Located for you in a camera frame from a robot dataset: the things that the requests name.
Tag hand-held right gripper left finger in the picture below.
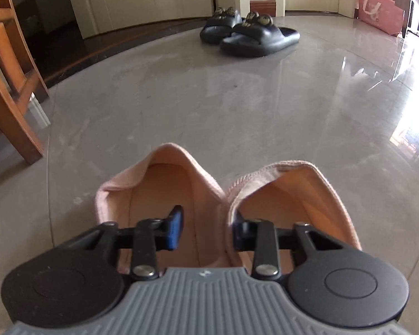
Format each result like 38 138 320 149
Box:
70 205 184 280

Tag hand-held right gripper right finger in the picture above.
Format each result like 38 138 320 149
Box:
232 219 343 280

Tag pink fabric slipper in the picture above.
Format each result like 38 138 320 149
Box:
95 143 227 276
223 161 362 273

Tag wooden shoe rack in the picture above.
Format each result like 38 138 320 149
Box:
0 0 51 164

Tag black slipper with charms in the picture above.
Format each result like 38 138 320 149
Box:
200 7 247 45
219 12 300 58

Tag cream closet doors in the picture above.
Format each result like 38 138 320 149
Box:
65 0 238 39

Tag pink paper bag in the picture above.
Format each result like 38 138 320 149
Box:
358 0 406 36

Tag wooden sideboard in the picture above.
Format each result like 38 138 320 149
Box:
368 0 419 39

